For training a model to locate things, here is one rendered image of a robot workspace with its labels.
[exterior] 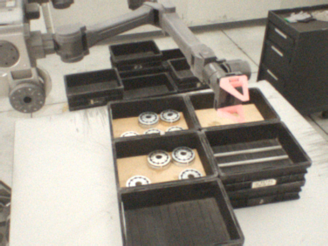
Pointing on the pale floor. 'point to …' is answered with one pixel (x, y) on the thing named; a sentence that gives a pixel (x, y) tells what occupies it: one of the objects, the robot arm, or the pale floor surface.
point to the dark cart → (297, 59)
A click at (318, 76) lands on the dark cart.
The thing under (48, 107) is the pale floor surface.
